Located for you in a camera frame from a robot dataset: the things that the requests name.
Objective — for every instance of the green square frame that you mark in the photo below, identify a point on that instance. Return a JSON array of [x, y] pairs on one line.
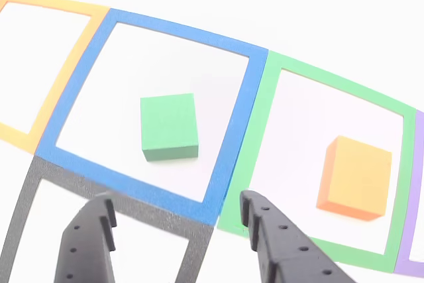
[[331, 81]]

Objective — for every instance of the orange square frame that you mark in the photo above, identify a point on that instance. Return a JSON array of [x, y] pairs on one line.
[[66, 74]]

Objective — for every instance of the orange cube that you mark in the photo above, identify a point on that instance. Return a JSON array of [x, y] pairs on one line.
[[357, 173]]

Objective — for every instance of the green cube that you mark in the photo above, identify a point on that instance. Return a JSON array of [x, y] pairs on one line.
[[167, 120]]

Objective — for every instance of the blue square frame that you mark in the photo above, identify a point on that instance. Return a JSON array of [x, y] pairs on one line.
[[182, 34]]

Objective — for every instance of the purple square frame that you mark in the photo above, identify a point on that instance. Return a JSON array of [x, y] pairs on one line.
[[414, 197]]

